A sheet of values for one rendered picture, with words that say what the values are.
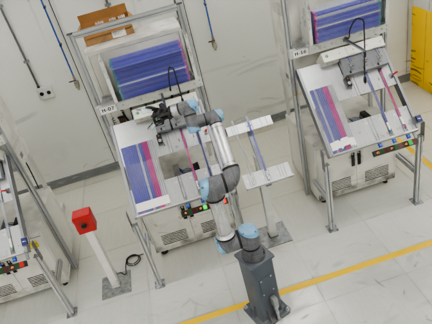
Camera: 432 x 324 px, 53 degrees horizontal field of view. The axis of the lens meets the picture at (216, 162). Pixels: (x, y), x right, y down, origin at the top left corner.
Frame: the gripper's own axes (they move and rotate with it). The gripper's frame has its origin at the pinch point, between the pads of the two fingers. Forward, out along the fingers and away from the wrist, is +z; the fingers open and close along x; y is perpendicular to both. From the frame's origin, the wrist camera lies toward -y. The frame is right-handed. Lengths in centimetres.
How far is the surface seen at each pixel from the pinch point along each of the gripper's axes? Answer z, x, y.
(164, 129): 7, 37, -40
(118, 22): 7, -39, -61
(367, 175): -127, 155, -63
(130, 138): 33, 35, -39
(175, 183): 8, 65, -11
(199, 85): -25, 23, -62
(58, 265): 119, 97, 9
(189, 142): -7, 51, -37
